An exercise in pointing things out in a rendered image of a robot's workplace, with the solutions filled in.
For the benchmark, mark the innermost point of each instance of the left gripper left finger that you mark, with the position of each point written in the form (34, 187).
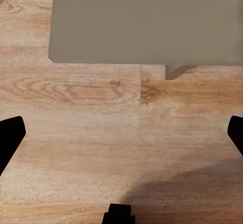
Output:
(12, 131)

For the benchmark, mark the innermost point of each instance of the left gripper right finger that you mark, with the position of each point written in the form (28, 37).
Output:
(235, 131)

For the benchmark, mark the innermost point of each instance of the coffee table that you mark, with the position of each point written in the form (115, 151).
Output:
(180, 34)

